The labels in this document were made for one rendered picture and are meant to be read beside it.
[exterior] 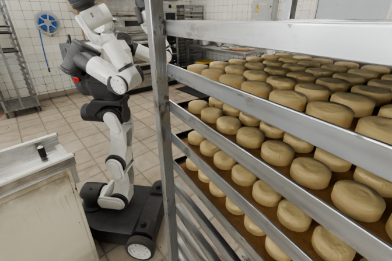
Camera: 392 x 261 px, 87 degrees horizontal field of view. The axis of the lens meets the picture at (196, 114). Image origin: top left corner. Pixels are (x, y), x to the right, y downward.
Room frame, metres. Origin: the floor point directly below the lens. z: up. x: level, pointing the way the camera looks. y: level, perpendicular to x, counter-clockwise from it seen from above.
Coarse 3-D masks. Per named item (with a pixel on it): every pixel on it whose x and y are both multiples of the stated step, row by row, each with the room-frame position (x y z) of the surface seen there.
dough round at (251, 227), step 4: (244, 216) 0.30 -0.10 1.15; (244, 220) 0.29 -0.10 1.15; (248, 220) 0.29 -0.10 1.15; (244, 224) 0.29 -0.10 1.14; (248, 224) 0.28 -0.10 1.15; (252, 224) 0.28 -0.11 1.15; (248, 228) 0.28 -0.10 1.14; (252, 228) 0.27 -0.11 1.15; (256, 228) 0.27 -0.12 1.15; (252, 232) 0.27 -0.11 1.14; (256, 232) 0.27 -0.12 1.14; (260, 232) 0.27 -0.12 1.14
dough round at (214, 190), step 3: (210, 183) 0.39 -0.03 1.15; (210, 186) 0.38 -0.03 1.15; (213, 186) 0.38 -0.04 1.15; (216, 186) 0.38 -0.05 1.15; (210, 189) 0.38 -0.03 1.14; (213, 189) 0.37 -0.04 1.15; (216, 189) 0.37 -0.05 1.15; (219, 189) 0.37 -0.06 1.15; (213, 192) 0.37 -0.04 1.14; (216, 192) 0.36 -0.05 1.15; (219, 192) 0.36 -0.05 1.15; (222, 192) 0.36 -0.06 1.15; (213, 195) 0.37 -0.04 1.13; (216, 195) 0.36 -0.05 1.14; (219, 195) 0.36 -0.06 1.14; (222, 195) 0.36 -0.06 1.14; (225, 195) 0.37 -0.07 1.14
